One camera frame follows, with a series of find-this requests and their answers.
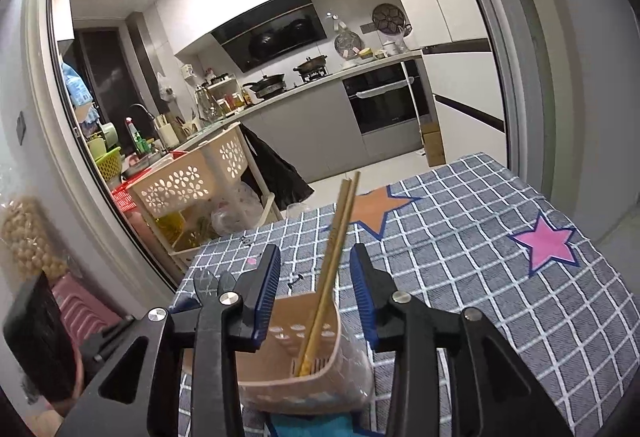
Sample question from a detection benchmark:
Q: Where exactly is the pink plastic stool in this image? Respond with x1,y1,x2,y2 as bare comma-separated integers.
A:
52,273,122,346

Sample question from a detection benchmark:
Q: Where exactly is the black range hood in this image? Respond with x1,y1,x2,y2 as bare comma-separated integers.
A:
210,0,326,73

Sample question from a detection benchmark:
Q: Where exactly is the black built-in oven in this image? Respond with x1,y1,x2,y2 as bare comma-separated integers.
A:
343,60,430,134

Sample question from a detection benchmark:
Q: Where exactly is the blue checkered tablecloth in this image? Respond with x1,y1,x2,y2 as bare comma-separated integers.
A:
169,152,640,437

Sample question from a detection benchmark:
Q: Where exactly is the cardboard box on floor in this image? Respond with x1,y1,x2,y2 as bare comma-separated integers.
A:
421,122,446,167

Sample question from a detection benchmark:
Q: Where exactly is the black pot on stove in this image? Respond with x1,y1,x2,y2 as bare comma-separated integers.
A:
294,54,326,82

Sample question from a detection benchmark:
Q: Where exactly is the beige plastic utensil holder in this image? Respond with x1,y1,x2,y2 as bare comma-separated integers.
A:
191,291,373,425

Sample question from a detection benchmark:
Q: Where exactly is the bag of round nuts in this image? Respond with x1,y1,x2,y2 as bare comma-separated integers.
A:
1,196,68,282

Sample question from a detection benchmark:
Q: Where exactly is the black wok on stove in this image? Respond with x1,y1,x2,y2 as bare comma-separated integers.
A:
243,74,285,99

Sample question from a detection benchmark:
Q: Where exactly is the beige flower-cutout storage cart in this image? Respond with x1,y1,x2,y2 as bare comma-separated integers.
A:
127,123,282,271

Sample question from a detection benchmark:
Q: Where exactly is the round baking pan on wall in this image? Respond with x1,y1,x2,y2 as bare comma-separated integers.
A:
371,4,412,37

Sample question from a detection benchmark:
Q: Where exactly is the black cloth on cart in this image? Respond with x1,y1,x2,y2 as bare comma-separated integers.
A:
240,125,314,210

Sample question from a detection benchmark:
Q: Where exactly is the wooden chopstick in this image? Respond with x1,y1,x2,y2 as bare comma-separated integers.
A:
294,177,353,377
299,169,362,378

